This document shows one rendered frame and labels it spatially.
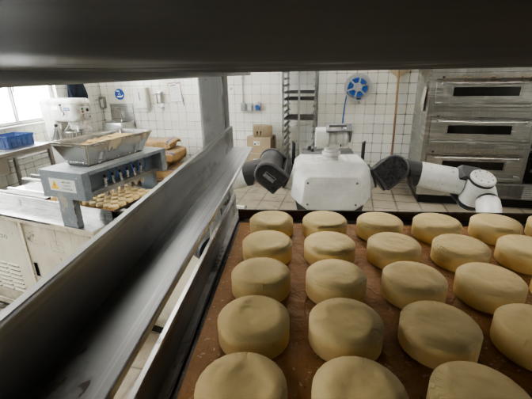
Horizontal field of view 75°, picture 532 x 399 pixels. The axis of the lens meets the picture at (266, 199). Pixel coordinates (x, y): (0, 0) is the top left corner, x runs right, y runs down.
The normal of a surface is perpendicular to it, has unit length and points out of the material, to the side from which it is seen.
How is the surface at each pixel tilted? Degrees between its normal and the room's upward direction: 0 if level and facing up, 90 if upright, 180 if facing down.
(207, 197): 0
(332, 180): 90
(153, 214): 90
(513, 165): 89
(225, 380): 0
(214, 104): 90
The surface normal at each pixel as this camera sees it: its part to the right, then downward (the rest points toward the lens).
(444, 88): -0.22, 0.34
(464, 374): -0.02, -0.94
